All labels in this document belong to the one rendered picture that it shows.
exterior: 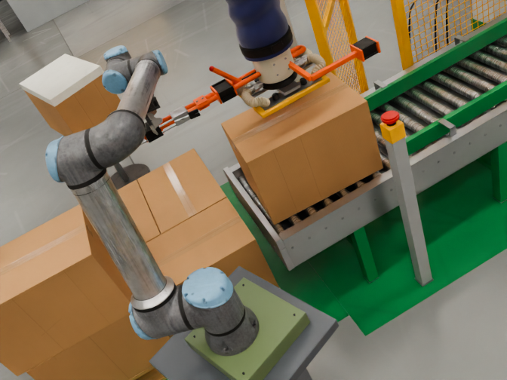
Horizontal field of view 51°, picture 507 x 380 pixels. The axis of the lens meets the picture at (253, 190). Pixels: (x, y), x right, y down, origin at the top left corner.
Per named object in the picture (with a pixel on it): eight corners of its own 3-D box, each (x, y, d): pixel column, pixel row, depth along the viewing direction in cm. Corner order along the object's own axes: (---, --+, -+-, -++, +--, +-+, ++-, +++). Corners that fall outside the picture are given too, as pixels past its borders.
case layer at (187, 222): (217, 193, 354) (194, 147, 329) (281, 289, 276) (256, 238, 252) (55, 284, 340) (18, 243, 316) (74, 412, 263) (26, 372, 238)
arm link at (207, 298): (245, 328, 170) (226, 294, 159) (195, 340, 173) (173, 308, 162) (243, 291, 182) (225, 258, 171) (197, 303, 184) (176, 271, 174)
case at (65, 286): (121, 257, 275) (81, 203, 250) (136, 309, 244) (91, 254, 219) (16, 315, 269) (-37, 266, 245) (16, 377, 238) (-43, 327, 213)
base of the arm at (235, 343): (269, 327, 179) (260, 310, 173) (227, 366, 173) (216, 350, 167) (238, 299, 193) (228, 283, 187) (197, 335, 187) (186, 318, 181)
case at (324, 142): (345, 131, 288) (327, 68, 264) (383, 168, 257) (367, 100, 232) (247, 182, 285) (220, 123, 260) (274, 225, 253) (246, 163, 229)
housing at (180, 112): (187, 113, 228) (182, 104, 226) (192, 119, 223) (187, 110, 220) (173, 121, 228) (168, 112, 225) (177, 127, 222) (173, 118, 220)
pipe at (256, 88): (299, 56, 247) (296, 44, 244) (326, 72, 228) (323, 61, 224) (236, 90, 243) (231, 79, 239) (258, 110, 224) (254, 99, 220)
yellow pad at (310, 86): (319, 74, 236) (316, 64, 233) (330, 81, 229) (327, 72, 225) (253, 110, 232) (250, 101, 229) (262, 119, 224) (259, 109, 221)
